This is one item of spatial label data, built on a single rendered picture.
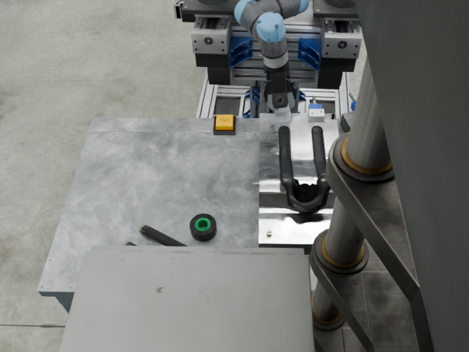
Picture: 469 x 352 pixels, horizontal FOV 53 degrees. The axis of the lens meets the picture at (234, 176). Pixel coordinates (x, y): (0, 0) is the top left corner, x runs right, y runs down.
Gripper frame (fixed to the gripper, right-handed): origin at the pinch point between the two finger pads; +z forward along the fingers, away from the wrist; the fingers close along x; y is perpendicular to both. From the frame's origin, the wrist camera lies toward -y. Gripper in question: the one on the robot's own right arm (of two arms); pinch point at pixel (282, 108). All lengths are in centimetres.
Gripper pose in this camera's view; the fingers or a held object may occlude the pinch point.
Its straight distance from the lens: 159.5
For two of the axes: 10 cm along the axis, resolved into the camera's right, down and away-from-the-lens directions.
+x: -9.8, 0.7, 1.6
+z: 1.8, 5.1, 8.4
